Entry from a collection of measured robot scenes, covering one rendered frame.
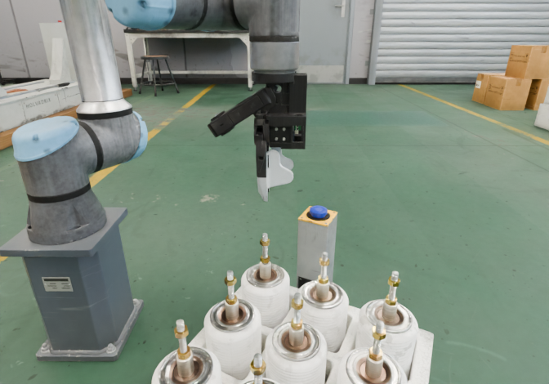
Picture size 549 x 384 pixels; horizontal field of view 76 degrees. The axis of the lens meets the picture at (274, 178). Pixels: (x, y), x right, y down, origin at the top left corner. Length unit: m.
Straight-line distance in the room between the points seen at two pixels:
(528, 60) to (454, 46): 1.99
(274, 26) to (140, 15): 0.18
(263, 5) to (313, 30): 5.02
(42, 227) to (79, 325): 0.24
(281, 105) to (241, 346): 0.39
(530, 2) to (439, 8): 1.26
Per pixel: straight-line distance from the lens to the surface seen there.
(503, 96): 4.17
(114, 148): 0.85
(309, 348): 0.59
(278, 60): 0.53
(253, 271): 0.72
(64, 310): 0.93
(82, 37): 0.85
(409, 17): 5.78
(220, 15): 0.57
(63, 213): 0.82
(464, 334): 1.07
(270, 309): 0.71
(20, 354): 1.09
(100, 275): 0.87
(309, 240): 0.80
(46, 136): 0.78
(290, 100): 0.55
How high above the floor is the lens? 0.69
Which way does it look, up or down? 22 degrees down
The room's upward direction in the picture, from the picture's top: straight up
